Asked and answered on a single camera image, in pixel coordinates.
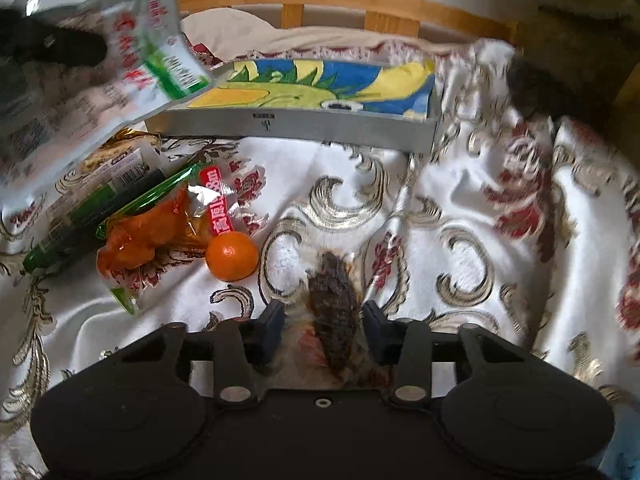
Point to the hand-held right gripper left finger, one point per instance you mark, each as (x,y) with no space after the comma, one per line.
(272,330)

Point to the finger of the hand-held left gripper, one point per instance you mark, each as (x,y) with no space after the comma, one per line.
(60,42)

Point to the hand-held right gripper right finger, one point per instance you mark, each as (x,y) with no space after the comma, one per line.
(375,332)

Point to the clear packet of brown meat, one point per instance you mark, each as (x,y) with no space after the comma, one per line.
(332,305)

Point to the orange tangerine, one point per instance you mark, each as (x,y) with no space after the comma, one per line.
(231,255)

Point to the orange snack packet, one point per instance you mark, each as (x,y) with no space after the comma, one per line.
(145,240)

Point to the dark green snack packet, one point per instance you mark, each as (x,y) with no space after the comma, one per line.
(85,220)

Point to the grey tray with colourful drawing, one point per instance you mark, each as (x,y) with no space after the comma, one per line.
(300,120)

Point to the tan biscuit packet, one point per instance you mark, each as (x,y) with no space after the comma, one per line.
(117,157)

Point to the beige pillow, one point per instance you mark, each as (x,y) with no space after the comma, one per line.
(260,30)

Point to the light blue cloth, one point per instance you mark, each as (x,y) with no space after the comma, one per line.
(625,450)

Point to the brown hanging garment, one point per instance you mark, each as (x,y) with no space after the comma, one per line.
(535,85)

